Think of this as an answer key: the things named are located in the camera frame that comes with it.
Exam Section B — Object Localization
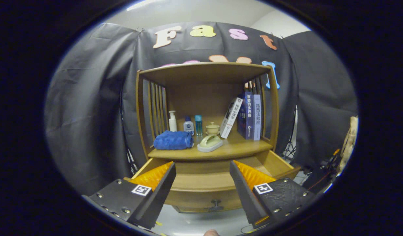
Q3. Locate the cream lidded teacup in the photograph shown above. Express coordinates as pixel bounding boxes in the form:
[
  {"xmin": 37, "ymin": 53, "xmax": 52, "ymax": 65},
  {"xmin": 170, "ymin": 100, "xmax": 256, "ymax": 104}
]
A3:
[{"xmin": 205, "ymin": 122, "xmax": 220, "ymax": 135}]

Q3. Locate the wooden countertop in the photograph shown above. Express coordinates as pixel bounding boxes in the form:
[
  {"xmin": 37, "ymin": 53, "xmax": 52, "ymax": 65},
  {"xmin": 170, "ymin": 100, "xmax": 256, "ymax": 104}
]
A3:
[{"xmin": 148, "ymin": 129, "xmax": 273, "ymax": 161}]

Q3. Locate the black backdrop cloth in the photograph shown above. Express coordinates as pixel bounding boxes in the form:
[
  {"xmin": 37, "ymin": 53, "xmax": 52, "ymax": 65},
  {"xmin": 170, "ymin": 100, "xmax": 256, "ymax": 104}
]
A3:
[{"xmin": 44, "ymin": 21, "xmax": 358, "ymax": 197}]

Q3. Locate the white lotion bottle blue cap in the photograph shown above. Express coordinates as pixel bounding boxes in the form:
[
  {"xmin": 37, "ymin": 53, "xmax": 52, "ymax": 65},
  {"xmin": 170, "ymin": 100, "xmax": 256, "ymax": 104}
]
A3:
[{"xmin": 183, "ymin": 116, "xmax": 195, "ymax": 135}]

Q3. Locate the light blue book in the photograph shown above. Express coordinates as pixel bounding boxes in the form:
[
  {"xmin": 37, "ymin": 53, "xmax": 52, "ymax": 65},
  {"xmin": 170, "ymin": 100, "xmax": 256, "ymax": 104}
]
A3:
[{"xmin": 253, "ymin": 94, "xmax": 261, "ymax": 141}]

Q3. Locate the white book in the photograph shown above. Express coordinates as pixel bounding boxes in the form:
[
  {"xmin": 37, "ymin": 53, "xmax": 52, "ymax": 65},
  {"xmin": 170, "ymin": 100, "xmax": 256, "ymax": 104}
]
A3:
[{"xmin": 220, "ymin": 97, "xmax": 243, "ymax": 139}]

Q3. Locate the wooden drawer with black knob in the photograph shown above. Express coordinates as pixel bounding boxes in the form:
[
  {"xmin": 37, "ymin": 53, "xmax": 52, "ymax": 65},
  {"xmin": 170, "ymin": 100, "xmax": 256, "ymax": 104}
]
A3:
[{"xmin": 124, "ymin": 150, "xmax": 301, "ymax": 213}]

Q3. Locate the beige cloth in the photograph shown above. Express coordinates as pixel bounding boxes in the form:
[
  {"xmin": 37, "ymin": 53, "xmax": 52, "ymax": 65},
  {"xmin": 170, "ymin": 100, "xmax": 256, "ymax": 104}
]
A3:
[{"xmin": 339, "ymin": 116, "xmax": 358, "ymax": 164}]

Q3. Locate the pale green handled brush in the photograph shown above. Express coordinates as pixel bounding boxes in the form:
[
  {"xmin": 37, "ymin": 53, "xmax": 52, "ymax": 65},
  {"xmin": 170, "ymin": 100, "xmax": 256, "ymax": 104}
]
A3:
[{"xmin": 197, "ymin": 134, "xmax": 223, "ymax": 152}]

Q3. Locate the black tripod stand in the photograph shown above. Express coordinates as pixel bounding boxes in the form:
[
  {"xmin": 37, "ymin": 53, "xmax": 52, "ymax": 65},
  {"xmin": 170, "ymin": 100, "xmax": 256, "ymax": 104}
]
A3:
[{"xmin": 282, "ymin": 105, "xmax": 298, "ymax": 161}]

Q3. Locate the black equipment with orange parts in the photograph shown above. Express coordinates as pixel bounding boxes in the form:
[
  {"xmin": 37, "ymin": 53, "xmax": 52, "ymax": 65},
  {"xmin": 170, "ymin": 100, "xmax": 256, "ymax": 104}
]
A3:
[{"xmin": 301, "ymin": 149, "xmax": 341, "ymax": 194}]

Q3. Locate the blue folded towel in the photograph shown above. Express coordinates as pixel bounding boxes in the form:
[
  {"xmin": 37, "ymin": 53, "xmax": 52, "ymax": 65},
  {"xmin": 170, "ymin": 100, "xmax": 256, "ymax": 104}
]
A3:
[{"xmin": 153, "ymin": 130, "xmax": 194, "ymax": 150}]

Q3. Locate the wooden cabinet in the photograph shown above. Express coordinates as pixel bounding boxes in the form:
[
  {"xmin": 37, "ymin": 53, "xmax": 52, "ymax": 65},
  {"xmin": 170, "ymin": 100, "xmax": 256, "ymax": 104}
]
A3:
[{"xmin": 135, "ymin": 62, "xmax": 280, "ymax": 213}]

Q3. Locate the dark blue book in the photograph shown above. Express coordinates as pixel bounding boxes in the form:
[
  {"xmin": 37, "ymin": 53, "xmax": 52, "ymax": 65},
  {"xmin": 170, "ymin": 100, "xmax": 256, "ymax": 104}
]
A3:
[{"xmin": 238, "ymin": 91, "xmax": 254, "ymax": 140}]

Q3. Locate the white pump bottle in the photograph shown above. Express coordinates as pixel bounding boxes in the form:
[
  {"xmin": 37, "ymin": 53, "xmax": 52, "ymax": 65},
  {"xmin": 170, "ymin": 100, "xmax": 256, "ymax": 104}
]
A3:
[{"xmin": 169, "ymin": 110, "xmax": 178, "ymax": 132}]

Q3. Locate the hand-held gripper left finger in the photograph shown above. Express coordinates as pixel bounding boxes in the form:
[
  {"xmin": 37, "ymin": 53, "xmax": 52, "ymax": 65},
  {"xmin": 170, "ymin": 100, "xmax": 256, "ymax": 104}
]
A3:
[{"xmin": 82, "ymin": 161, "xmax": 177, "ymax": 230}]

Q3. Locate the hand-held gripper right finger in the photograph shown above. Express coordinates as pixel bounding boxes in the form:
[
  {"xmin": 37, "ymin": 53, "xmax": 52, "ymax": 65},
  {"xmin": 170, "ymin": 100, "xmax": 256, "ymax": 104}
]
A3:
[{"xmin": 229, "ymin": 160, "xmax": 317, "ymax": 229}]

